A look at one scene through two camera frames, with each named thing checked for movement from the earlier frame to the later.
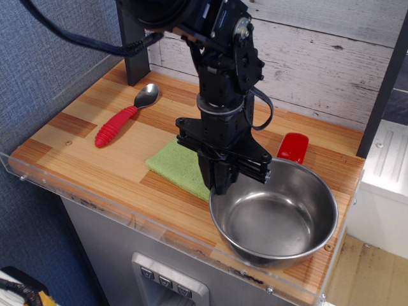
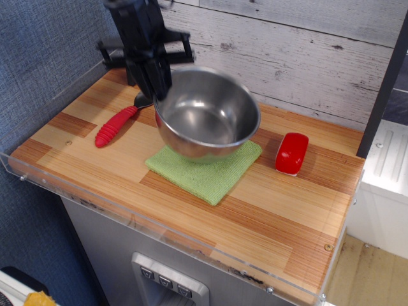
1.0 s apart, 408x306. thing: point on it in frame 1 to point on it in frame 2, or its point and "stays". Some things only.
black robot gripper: (225, 137) to (147, 51)
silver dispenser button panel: (159, 283) stays
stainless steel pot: (280, 224) to (207, 113)
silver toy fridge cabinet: (134, 265) stays
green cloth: (180, 166) stays
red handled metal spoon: (146, 95) stays
